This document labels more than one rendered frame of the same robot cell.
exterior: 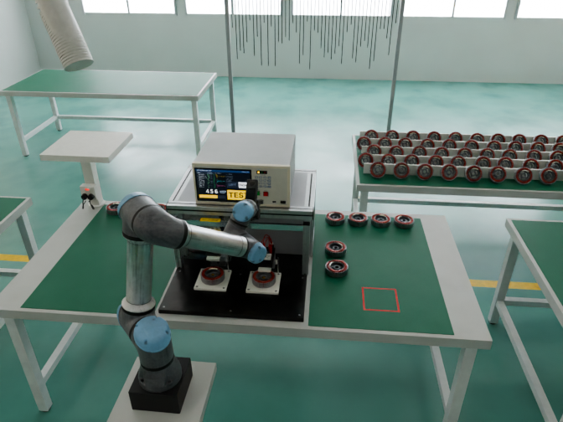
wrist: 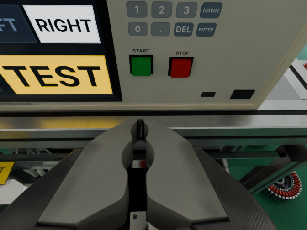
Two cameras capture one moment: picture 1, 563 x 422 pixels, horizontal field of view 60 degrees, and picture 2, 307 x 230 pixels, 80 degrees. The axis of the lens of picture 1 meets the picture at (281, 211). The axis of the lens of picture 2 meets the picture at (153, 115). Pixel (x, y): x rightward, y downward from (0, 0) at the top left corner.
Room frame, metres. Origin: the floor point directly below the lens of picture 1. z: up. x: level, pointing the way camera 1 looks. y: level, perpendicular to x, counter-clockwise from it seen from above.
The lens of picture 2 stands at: (1.80, 0.12, 1.29)
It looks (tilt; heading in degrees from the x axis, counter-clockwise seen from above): 52 degrees down; 351
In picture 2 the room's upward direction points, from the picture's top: 2 degrees clockwise
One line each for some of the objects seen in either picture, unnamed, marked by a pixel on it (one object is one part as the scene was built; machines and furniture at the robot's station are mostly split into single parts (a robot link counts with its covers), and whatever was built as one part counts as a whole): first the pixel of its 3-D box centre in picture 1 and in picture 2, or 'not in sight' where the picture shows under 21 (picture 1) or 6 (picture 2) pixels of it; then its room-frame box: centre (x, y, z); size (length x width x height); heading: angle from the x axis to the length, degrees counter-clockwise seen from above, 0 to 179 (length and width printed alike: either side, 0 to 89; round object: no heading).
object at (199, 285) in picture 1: (213, 280); not in sight; (1.84, 0.32, 0.78); 0.15 x 0.15 x 0.01; 85
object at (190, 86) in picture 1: (119, 114); not in sight; (5.34, 1.83, 0.38); 2.10 x 0.90 x 0.75; 85
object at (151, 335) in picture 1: (152, 340); not in sight; (1.22, 0.44, 1.01); 0.13 x 0.12 x 0.14; 37
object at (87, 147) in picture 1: (95, 180); not in sight; (2.49, 1.05, 0.98); 0.37 x 0.35 x 0.46; 85
